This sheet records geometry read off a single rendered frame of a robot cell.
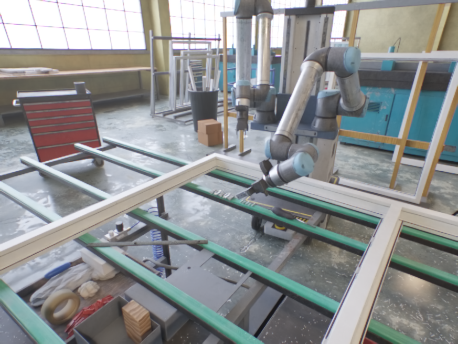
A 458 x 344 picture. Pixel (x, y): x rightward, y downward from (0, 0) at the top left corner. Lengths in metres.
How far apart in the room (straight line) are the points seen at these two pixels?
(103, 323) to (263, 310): 0.61
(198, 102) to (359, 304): 4.90
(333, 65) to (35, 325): 1.52
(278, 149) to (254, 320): 0.71
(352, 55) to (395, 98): 3.39
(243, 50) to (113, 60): 7.35
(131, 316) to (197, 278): 0.26
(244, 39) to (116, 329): 1.81
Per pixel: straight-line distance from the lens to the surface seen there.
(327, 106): 2.16
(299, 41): 2.42
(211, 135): 4.85
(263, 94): 1.99
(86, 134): 4.22
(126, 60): 9.56
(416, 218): 1.45
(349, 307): 0.89
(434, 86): 4.85
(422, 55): 3.42
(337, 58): 1.60
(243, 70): 2.23
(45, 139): 4.20
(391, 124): 5.00
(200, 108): 5.49
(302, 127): 2.24
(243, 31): 2.18
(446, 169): 4.76
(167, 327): 1.18
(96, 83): 9.06
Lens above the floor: 1.57
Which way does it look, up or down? 25 degrees down
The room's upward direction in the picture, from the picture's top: 1 degrees clockwise
